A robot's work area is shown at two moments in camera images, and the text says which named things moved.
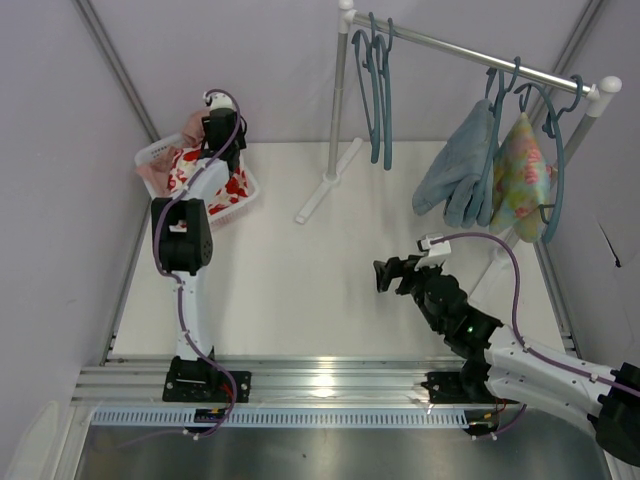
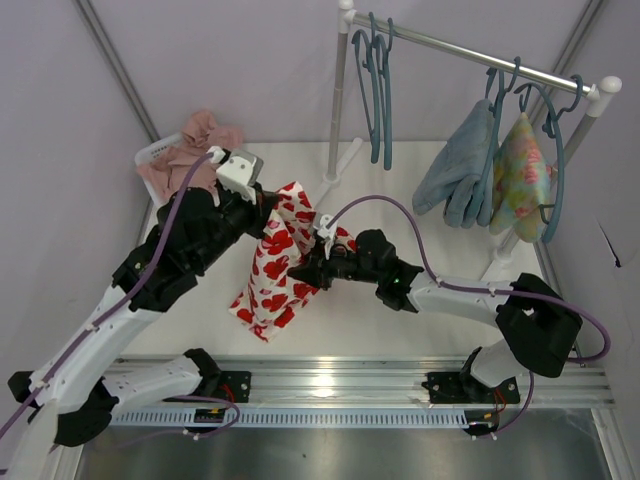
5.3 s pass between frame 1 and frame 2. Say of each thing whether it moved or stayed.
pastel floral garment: stayed
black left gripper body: moved
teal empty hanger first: stayed
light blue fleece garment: stayed
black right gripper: moved
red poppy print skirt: moved
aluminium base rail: stayed
